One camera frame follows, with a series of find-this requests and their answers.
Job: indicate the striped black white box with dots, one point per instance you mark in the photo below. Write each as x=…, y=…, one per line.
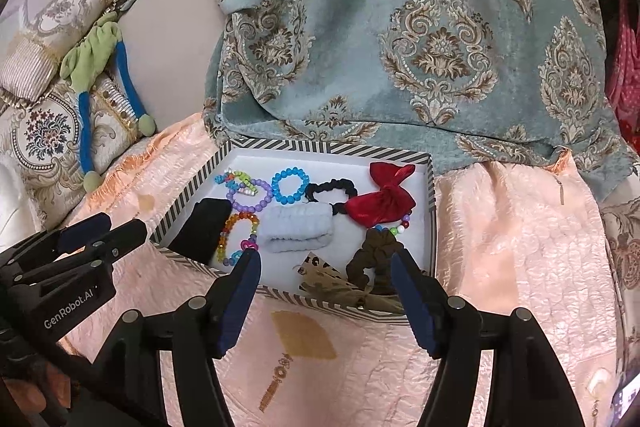
x=256, y=174

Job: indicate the green blue plush toy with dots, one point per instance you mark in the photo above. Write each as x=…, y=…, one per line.
x=82, y=65

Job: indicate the black scrunchie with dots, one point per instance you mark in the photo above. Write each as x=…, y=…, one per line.
x=345, y=185

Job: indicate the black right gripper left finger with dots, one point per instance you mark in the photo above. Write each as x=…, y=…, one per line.
x=196, y=334

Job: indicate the pink patterned cloth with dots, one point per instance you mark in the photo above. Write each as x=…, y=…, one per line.
x=622, y=87

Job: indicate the black cloth item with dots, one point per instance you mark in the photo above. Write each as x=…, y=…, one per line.
x=199, y=236

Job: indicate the red velvet bow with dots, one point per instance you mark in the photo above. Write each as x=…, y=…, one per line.
x=390, y=202

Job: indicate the teal damask blanket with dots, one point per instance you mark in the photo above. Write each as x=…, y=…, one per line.
x=518, y=81

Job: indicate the light blue fluffy band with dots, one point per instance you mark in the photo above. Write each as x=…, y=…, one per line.
x=300, y=227

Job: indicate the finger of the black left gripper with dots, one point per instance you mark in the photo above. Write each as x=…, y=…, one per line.
x=78, y=269
x=46, y=246

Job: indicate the cream embroidered pillow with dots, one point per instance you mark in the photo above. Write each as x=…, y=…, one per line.
x=40, y=122

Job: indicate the leopard print bow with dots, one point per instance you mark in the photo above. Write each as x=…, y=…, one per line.
x=323, y=282

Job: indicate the person's left hand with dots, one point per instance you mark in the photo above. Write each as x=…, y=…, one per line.
x=40, y=390

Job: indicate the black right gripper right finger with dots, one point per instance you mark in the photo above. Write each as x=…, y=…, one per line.
x=528, y=384

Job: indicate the pink quilted bedspread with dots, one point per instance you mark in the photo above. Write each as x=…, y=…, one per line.
x=508, y=236

